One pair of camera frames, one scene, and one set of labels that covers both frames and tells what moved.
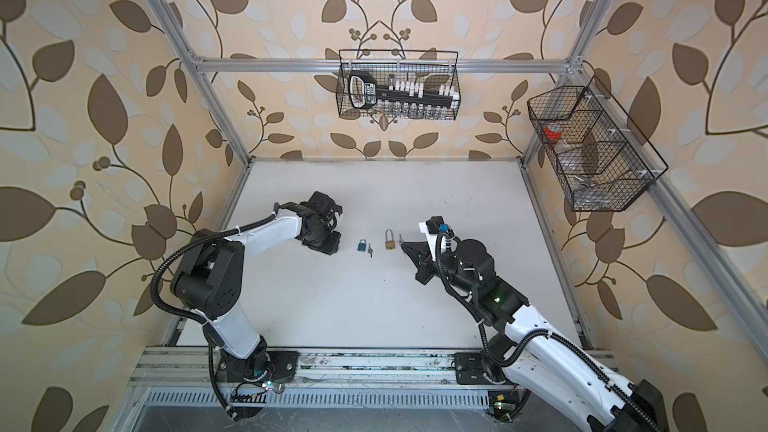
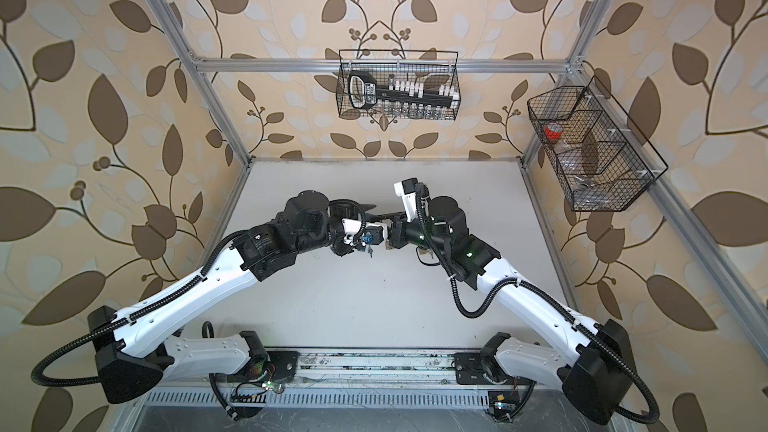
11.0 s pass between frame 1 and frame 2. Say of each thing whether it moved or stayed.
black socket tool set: stayed
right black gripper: moved
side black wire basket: stayed
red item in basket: stayed
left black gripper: moved
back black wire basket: stayed
